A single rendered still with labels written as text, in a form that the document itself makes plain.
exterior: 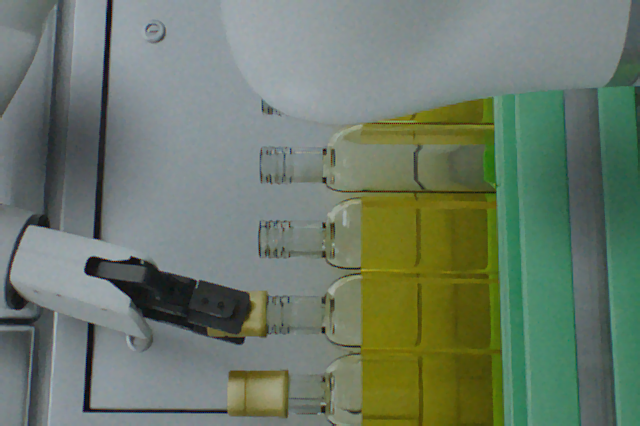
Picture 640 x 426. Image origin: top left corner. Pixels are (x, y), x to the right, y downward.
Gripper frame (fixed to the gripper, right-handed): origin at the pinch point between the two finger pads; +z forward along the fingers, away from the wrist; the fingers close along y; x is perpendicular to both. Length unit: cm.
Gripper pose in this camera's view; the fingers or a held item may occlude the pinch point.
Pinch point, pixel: (221, 313)
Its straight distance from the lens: 95.1
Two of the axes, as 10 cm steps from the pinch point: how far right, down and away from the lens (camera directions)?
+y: -0.1, -2.8, -9.6
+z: 9.6, 2.5, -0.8
